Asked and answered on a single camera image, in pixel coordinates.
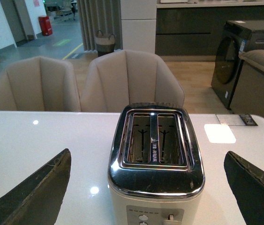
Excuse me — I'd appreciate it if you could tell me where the dark grey washing machine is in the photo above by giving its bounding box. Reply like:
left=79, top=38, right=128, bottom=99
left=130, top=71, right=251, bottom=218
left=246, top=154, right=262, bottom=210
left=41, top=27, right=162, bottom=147
left=211, top=20, right=264, bottom=109

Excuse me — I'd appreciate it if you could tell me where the red bin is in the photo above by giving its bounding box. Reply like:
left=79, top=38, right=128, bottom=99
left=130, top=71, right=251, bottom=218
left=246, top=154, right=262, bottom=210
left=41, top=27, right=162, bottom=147
left=38, top=15, right=52, bottom=36

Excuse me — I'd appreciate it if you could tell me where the white chrome two-slot toaster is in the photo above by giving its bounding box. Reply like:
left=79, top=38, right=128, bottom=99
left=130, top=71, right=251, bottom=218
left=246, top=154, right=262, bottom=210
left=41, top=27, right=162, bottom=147
left=108, top=103, right=205, bottom=225

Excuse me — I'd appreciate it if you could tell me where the grey pleated curtain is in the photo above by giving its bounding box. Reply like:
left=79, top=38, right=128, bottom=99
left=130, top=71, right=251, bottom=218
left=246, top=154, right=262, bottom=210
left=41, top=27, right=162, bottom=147
left=77, top=0, right=122, bottom=51

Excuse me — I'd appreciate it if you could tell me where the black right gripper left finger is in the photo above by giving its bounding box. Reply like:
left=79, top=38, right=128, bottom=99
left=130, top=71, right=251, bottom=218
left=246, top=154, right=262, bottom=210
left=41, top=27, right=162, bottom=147
left=0, top=149, right=72, bottom=225

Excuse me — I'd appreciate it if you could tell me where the woven basket with handles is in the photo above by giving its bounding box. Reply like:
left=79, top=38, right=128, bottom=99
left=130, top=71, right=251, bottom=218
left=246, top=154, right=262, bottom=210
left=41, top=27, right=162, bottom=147
left=95, top=30, right=116, bottom=57

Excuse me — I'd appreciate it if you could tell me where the white pillar cabinet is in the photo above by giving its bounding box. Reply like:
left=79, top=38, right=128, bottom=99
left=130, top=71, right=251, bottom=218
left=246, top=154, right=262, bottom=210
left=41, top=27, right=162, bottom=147
left=120, top=0, right=157, bottom=53

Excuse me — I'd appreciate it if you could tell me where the beige chair centre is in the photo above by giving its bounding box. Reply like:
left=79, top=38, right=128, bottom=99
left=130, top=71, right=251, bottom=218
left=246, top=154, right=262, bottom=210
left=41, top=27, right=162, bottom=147
left=80, top=50, right=185, bottom=113

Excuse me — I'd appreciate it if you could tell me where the black label card on table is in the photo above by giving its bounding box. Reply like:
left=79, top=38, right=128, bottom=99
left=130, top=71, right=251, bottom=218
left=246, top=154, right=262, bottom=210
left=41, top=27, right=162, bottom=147
left=216, top=114, right=258, bottom=126

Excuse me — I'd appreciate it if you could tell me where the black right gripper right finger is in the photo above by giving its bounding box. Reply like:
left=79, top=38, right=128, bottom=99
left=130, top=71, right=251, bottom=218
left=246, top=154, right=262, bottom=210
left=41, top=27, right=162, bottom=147
left=224, top=151, right=264, bottom=225

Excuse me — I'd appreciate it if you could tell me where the dark kitchen cabinet counter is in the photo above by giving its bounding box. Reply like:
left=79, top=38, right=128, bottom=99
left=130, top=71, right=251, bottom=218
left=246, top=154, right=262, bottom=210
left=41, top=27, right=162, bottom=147
left=155, top=1, right=264, bottom=56

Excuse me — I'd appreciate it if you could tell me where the beige chair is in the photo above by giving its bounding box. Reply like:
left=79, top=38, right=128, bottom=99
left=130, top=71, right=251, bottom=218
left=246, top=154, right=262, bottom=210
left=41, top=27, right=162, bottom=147
left=0, top=56, right=81, bottom=112
left=80, top=50, right=185, bottom=113

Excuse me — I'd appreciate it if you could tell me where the beige chair left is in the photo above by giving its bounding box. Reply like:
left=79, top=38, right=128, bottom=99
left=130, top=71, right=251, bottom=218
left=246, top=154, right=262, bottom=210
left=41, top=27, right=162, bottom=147
left=0, top=56, right=81, bottom=112

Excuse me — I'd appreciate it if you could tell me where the beige sofa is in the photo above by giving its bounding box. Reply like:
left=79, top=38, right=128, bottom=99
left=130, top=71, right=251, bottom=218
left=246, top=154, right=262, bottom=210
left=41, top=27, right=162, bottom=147
left=230, top=50, right=264, bottom=117

